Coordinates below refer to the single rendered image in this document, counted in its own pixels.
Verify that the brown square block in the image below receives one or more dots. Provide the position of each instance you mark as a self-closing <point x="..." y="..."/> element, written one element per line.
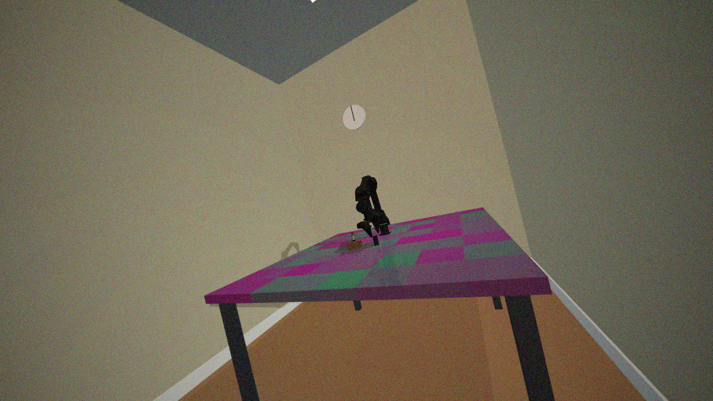
<point x="354" y="246"/>

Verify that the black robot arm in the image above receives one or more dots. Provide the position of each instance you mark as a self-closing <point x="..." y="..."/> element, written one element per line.
<point x="363" y="192"/>

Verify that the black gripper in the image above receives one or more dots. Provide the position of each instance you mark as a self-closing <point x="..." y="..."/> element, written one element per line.
<point x="365" y="224"/>

